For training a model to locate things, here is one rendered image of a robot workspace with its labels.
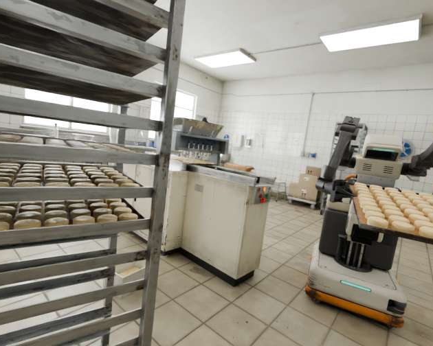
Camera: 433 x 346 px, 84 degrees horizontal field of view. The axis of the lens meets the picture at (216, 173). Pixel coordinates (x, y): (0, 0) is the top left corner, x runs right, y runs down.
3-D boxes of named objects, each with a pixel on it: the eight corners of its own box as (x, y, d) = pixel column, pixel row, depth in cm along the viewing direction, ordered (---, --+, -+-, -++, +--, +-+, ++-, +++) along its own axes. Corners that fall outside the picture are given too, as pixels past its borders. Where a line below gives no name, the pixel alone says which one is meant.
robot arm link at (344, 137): (359, 132, 135) (337, 128, 140) (361, 125, 130) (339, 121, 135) (334, 196, 119) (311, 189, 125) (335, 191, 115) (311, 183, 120)
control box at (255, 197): (250, 203, 186) (252, 185, 184) (266, 200, 203) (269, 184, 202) (253, 204, 183) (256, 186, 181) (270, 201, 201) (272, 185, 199)
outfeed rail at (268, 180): (144, 156, 333) (145, 151, 332) (146, 156, 335) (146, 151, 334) (273, 185, 200) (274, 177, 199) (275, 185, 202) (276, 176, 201)
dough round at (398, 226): (415, 237, 63) (416, 230, 63) (392, 231, 65) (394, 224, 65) (410, 230, 67) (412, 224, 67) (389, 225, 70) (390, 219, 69)
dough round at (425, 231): (415, 231, 67) (416, 224, 67) (438, 235, 65) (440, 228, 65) (421, 238, 63) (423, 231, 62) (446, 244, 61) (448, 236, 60)
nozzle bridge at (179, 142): (151, 165, 233) (154, 130, 229) (204, 166, 287) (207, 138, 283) (172, 170, 211) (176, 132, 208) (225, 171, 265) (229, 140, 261)
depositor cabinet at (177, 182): (104, 220, 306) (109, 154, 296) (153, 212, 359) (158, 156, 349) (163, 261, 221) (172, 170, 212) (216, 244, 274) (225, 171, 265)
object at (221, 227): (179, 255, 236) (188, 165, 225) (203, 247, 261) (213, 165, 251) (234, 290, 189) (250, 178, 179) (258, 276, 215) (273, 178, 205)
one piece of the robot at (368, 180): (347, 200, 180) (352, 172, 177) (391, 209, 168) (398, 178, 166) (348, 204, 165) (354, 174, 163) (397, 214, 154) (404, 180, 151)
